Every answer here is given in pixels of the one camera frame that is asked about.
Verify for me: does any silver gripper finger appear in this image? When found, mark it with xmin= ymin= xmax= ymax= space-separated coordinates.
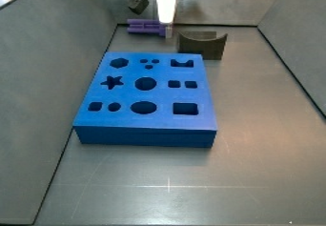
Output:
xmin=166 ymin=23 xmax=174 ymax=39

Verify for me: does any purple three prong object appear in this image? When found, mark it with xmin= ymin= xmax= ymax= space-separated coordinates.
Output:
xmin=127 ymin=19 xmax=166 ymax=37

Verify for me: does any blue foam shape block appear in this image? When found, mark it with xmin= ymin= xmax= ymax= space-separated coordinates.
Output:
xmin=74 ymin=51 xmax=218 ymax=148

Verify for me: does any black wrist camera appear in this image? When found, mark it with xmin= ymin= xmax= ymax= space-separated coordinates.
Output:
xmin=127 ymin=0 xmax=150 ymax=14

